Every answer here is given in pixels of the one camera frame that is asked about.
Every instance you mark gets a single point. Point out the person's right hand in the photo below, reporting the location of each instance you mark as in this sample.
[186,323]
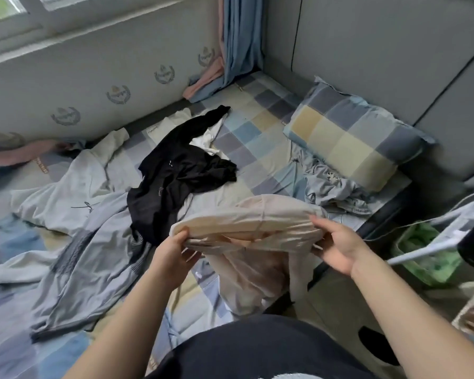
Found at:
[344,247]

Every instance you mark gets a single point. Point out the person's left hand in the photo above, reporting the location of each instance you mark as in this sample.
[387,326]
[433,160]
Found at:
[170,260]

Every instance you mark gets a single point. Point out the black garment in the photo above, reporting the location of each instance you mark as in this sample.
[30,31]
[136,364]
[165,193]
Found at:
[170,185]

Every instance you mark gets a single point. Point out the grey two-tone jacket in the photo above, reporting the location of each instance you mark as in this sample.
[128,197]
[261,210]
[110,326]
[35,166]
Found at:
[87,272]

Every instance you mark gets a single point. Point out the beige jacket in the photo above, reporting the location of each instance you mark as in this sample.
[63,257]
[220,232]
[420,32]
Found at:
[253,221]

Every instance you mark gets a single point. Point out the white t-shirt with script print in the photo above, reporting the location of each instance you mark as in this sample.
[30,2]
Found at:
[71,193]

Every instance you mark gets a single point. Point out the person's left forearm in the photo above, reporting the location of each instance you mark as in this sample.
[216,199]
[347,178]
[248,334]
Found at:
[126,327]

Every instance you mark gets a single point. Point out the person's right forearm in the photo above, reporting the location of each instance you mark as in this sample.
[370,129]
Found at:
[419,319]

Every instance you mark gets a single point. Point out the person's dark shirt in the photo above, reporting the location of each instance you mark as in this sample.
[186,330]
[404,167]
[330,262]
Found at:
[261,347]

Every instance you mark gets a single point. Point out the bed with plaid sheet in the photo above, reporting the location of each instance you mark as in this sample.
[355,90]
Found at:
[257,130]

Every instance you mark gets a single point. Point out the blue-grey garment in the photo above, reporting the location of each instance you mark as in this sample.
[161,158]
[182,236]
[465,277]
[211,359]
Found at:
[324,185]

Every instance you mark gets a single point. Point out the green bag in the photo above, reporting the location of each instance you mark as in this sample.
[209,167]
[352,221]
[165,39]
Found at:
[426,252]

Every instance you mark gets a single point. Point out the black sock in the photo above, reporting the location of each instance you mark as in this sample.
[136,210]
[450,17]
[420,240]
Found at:
[377,347]

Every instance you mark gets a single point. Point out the plaid pillow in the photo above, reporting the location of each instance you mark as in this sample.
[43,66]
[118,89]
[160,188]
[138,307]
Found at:
[351,134]

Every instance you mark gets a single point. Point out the grey padded headboard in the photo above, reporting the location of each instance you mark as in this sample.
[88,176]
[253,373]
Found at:
[395,51]

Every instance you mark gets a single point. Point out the white framed window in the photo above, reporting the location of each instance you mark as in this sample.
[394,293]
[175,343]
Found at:
[55,19]

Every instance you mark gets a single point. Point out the white metal rack frame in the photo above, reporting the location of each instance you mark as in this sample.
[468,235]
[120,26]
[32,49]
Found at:
[446,229]

